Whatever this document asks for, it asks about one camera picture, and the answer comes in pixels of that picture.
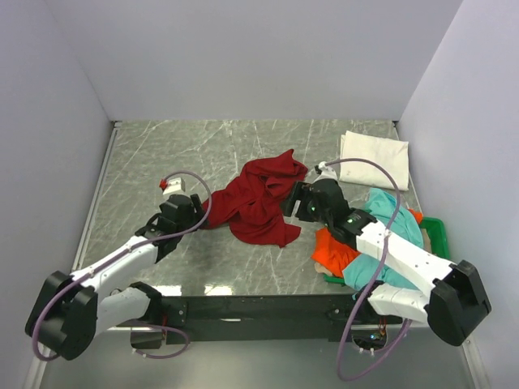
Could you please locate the red t shirt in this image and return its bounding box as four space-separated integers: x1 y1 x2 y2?
203 149 308 248

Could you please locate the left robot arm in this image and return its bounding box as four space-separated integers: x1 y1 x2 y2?
25 194 207 361

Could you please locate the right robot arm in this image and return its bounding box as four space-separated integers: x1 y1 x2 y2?
281 178 491 346

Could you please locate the orange t shirt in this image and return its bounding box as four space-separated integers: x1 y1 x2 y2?
311 208 431 284

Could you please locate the teal t shirt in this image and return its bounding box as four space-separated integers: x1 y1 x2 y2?
349 188 422 291

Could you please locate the folded white t shirt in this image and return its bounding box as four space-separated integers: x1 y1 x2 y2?
339 131 410 191

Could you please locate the green plastic bin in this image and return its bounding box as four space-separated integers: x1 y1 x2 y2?
321 216 450 286

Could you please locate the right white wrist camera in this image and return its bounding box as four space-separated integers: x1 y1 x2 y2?
311 161 338 185

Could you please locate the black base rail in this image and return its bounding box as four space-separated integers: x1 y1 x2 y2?
129 295 402 349

